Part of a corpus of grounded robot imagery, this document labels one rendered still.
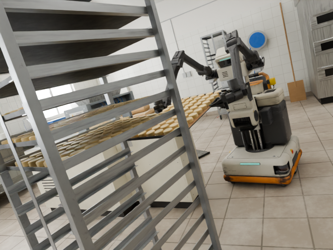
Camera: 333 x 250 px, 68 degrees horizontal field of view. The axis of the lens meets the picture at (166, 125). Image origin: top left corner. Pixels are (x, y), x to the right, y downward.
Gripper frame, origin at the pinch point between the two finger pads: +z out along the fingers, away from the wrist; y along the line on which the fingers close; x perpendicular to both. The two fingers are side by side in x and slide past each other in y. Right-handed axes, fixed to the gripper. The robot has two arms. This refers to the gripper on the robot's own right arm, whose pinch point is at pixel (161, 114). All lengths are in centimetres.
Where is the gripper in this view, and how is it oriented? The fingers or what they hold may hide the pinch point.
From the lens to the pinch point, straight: 166.5
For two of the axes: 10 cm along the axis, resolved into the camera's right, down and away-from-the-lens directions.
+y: -3.4, -9.0, -2.8
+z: 1.6, 2.4, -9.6
